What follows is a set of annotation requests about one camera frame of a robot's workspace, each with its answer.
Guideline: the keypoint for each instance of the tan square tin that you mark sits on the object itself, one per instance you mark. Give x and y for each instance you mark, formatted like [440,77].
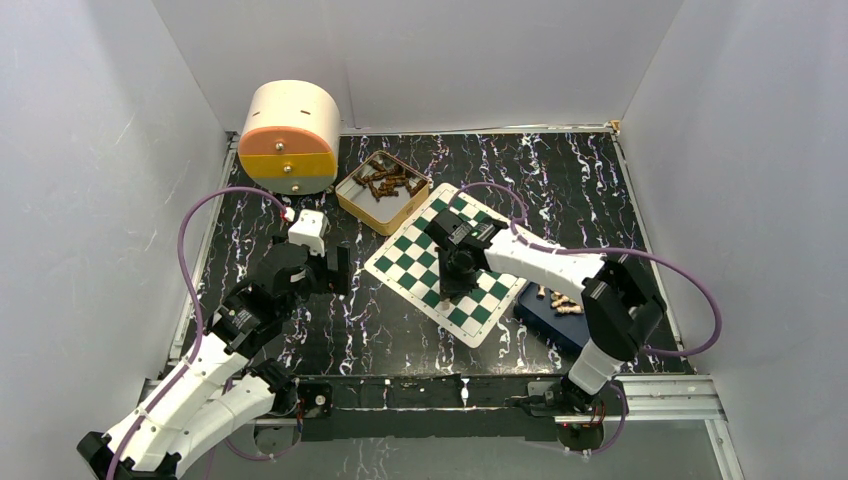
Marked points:
[387,215]

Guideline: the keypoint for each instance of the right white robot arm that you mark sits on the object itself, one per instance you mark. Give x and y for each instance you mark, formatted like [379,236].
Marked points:
[619,300]

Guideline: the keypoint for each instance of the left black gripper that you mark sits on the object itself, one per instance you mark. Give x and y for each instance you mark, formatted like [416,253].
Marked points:
[333,280]

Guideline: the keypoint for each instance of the pile of dark chess pieces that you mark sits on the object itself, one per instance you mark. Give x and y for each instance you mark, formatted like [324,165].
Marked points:
[387,181]

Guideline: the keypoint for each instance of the green white chess board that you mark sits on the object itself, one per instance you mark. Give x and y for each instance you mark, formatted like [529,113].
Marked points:
[407,263]

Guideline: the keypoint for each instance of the dark blue tray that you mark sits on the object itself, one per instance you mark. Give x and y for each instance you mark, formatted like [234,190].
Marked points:
[568,332]

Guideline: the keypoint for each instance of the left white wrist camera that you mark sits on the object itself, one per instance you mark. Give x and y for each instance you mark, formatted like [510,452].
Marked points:
[308,230]

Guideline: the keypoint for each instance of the cream round drawer box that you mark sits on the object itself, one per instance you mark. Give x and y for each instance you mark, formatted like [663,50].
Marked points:
[290,140]

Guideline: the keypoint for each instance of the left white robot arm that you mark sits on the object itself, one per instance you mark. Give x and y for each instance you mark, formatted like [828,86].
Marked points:
[216,388]

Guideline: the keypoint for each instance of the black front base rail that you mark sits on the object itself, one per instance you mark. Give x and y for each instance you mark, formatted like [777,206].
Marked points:
[443,406]

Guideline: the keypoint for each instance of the pile of light chess pieces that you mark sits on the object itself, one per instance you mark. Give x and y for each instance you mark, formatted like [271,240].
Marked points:
[564,305]

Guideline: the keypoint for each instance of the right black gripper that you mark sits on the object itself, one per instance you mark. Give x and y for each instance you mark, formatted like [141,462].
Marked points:
[456,289]

